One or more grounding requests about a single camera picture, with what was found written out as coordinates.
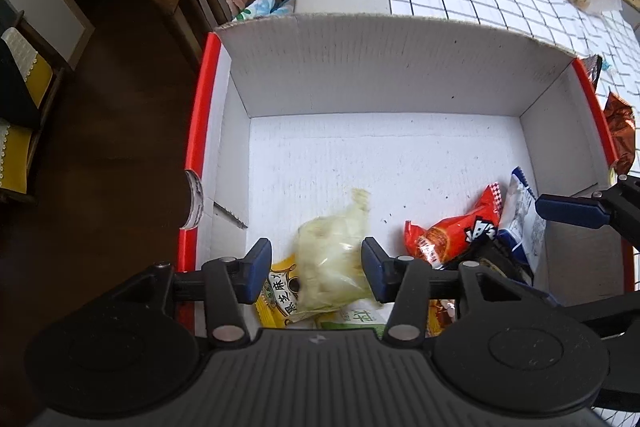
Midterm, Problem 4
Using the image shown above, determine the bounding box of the red and white cardboard box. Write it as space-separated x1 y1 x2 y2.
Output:
177 12 636 343

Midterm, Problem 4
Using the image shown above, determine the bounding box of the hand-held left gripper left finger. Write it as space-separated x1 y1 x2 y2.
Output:
107 238 273 348

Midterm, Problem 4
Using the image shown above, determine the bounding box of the black snack packet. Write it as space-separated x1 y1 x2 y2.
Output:
457 237 531 283

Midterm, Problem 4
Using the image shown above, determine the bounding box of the orange-red snack packet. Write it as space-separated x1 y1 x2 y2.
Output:
404 183 503 268

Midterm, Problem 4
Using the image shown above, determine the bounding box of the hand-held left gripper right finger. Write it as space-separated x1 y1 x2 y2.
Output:
361 237 526 348

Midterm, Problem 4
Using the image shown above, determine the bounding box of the yellow snack packet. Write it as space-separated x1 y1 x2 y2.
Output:
255 257 321 330
427 299 458 338

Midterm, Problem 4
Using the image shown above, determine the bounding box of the shiny dark red snack packet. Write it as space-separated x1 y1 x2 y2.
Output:
602 91 637 178

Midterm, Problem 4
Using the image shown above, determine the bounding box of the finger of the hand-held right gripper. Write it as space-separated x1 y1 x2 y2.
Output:
515 284 640 338
535 174 640 253

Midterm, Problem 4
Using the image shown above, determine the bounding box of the pale yellow snack bag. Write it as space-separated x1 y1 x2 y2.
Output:
292 188 383 315

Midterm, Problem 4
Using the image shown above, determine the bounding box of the floral seat cushion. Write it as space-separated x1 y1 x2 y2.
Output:
231 0 296 24

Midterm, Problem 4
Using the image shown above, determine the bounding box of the brown candy packet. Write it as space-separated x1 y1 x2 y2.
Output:
582 54 604 90

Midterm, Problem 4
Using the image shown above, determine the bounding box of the blue and white snack packet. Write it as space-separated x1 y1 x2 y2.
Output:
495 166 551 273

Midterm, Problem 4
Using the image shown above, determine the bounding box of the green snack packet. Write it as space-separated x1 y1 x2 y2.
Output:
315 307 391 340

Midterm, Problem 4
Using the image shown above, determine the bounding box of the chair with yellow cushion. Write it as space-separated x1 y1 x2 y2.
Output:
0 9 68 208

